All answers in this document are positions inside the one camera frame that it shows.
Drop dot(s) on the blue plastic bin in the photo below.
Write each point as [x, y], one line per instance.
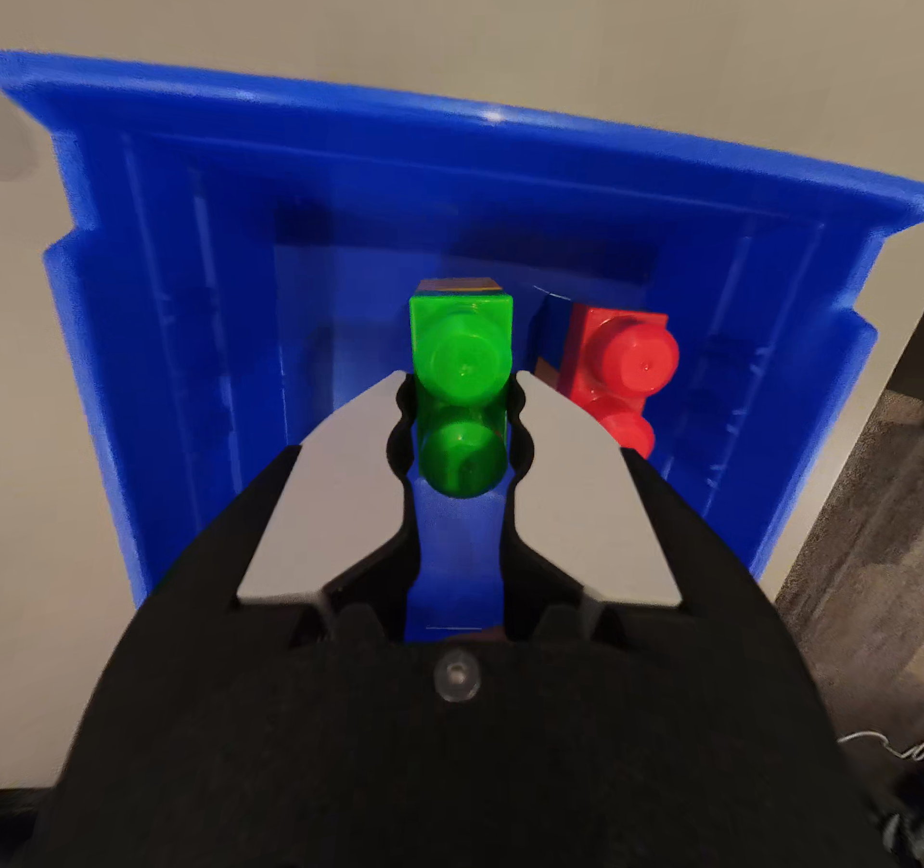
[216, 268]

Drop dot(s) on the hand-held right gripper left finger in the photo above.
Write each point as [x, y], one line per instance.
[325, 521]

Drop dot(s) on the red two-stud block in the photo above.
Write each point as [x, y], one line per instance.
[628, 362]

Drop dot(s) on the grey desk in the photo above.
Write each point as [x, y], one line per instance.
[433, 1]

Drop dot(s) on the green two-stud block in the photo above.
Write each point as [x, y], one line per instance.
[462, 362]

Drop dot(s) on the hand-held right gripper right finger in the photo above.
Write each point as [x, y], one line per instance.
[585, 521]

